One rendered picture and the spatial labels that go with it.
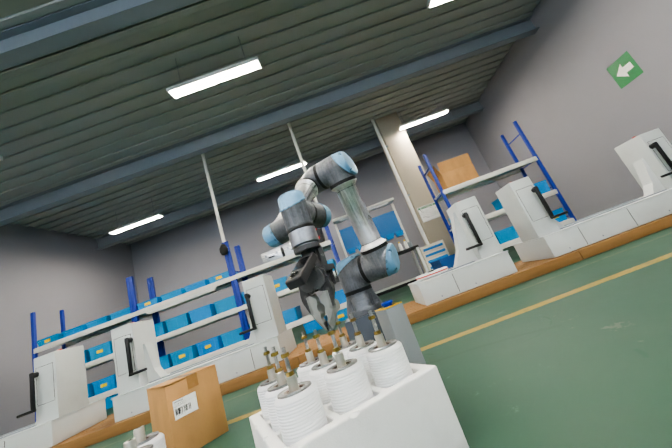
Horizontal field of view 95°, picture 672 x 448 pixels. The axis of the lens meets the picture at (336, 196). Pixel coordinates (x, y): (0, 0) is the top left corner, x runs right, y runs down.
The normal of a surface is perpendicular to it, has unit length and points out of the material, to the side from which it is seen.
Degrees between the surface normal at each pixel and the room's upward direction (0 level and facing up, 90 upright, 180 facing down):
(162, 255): 90
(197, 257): 90
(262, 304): 90
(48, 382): 90
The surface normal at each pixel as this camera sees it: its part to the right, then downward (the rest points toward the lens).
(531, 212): -0.08, -0.28
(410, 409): 0.37, -0.41
